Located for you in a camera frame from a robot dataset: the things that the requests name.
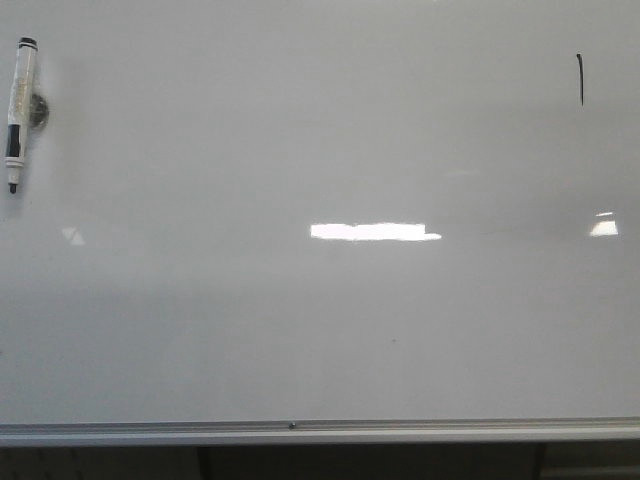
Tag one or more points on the white black dry-erase marker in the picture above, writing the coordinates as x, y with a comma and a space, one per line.
19, 111

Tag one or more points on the large white whiteboard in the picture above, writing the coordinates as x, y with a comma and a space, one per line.
385, 221

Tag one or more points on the round grey magnet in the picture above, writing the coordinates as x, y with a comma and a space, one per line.
39, 111

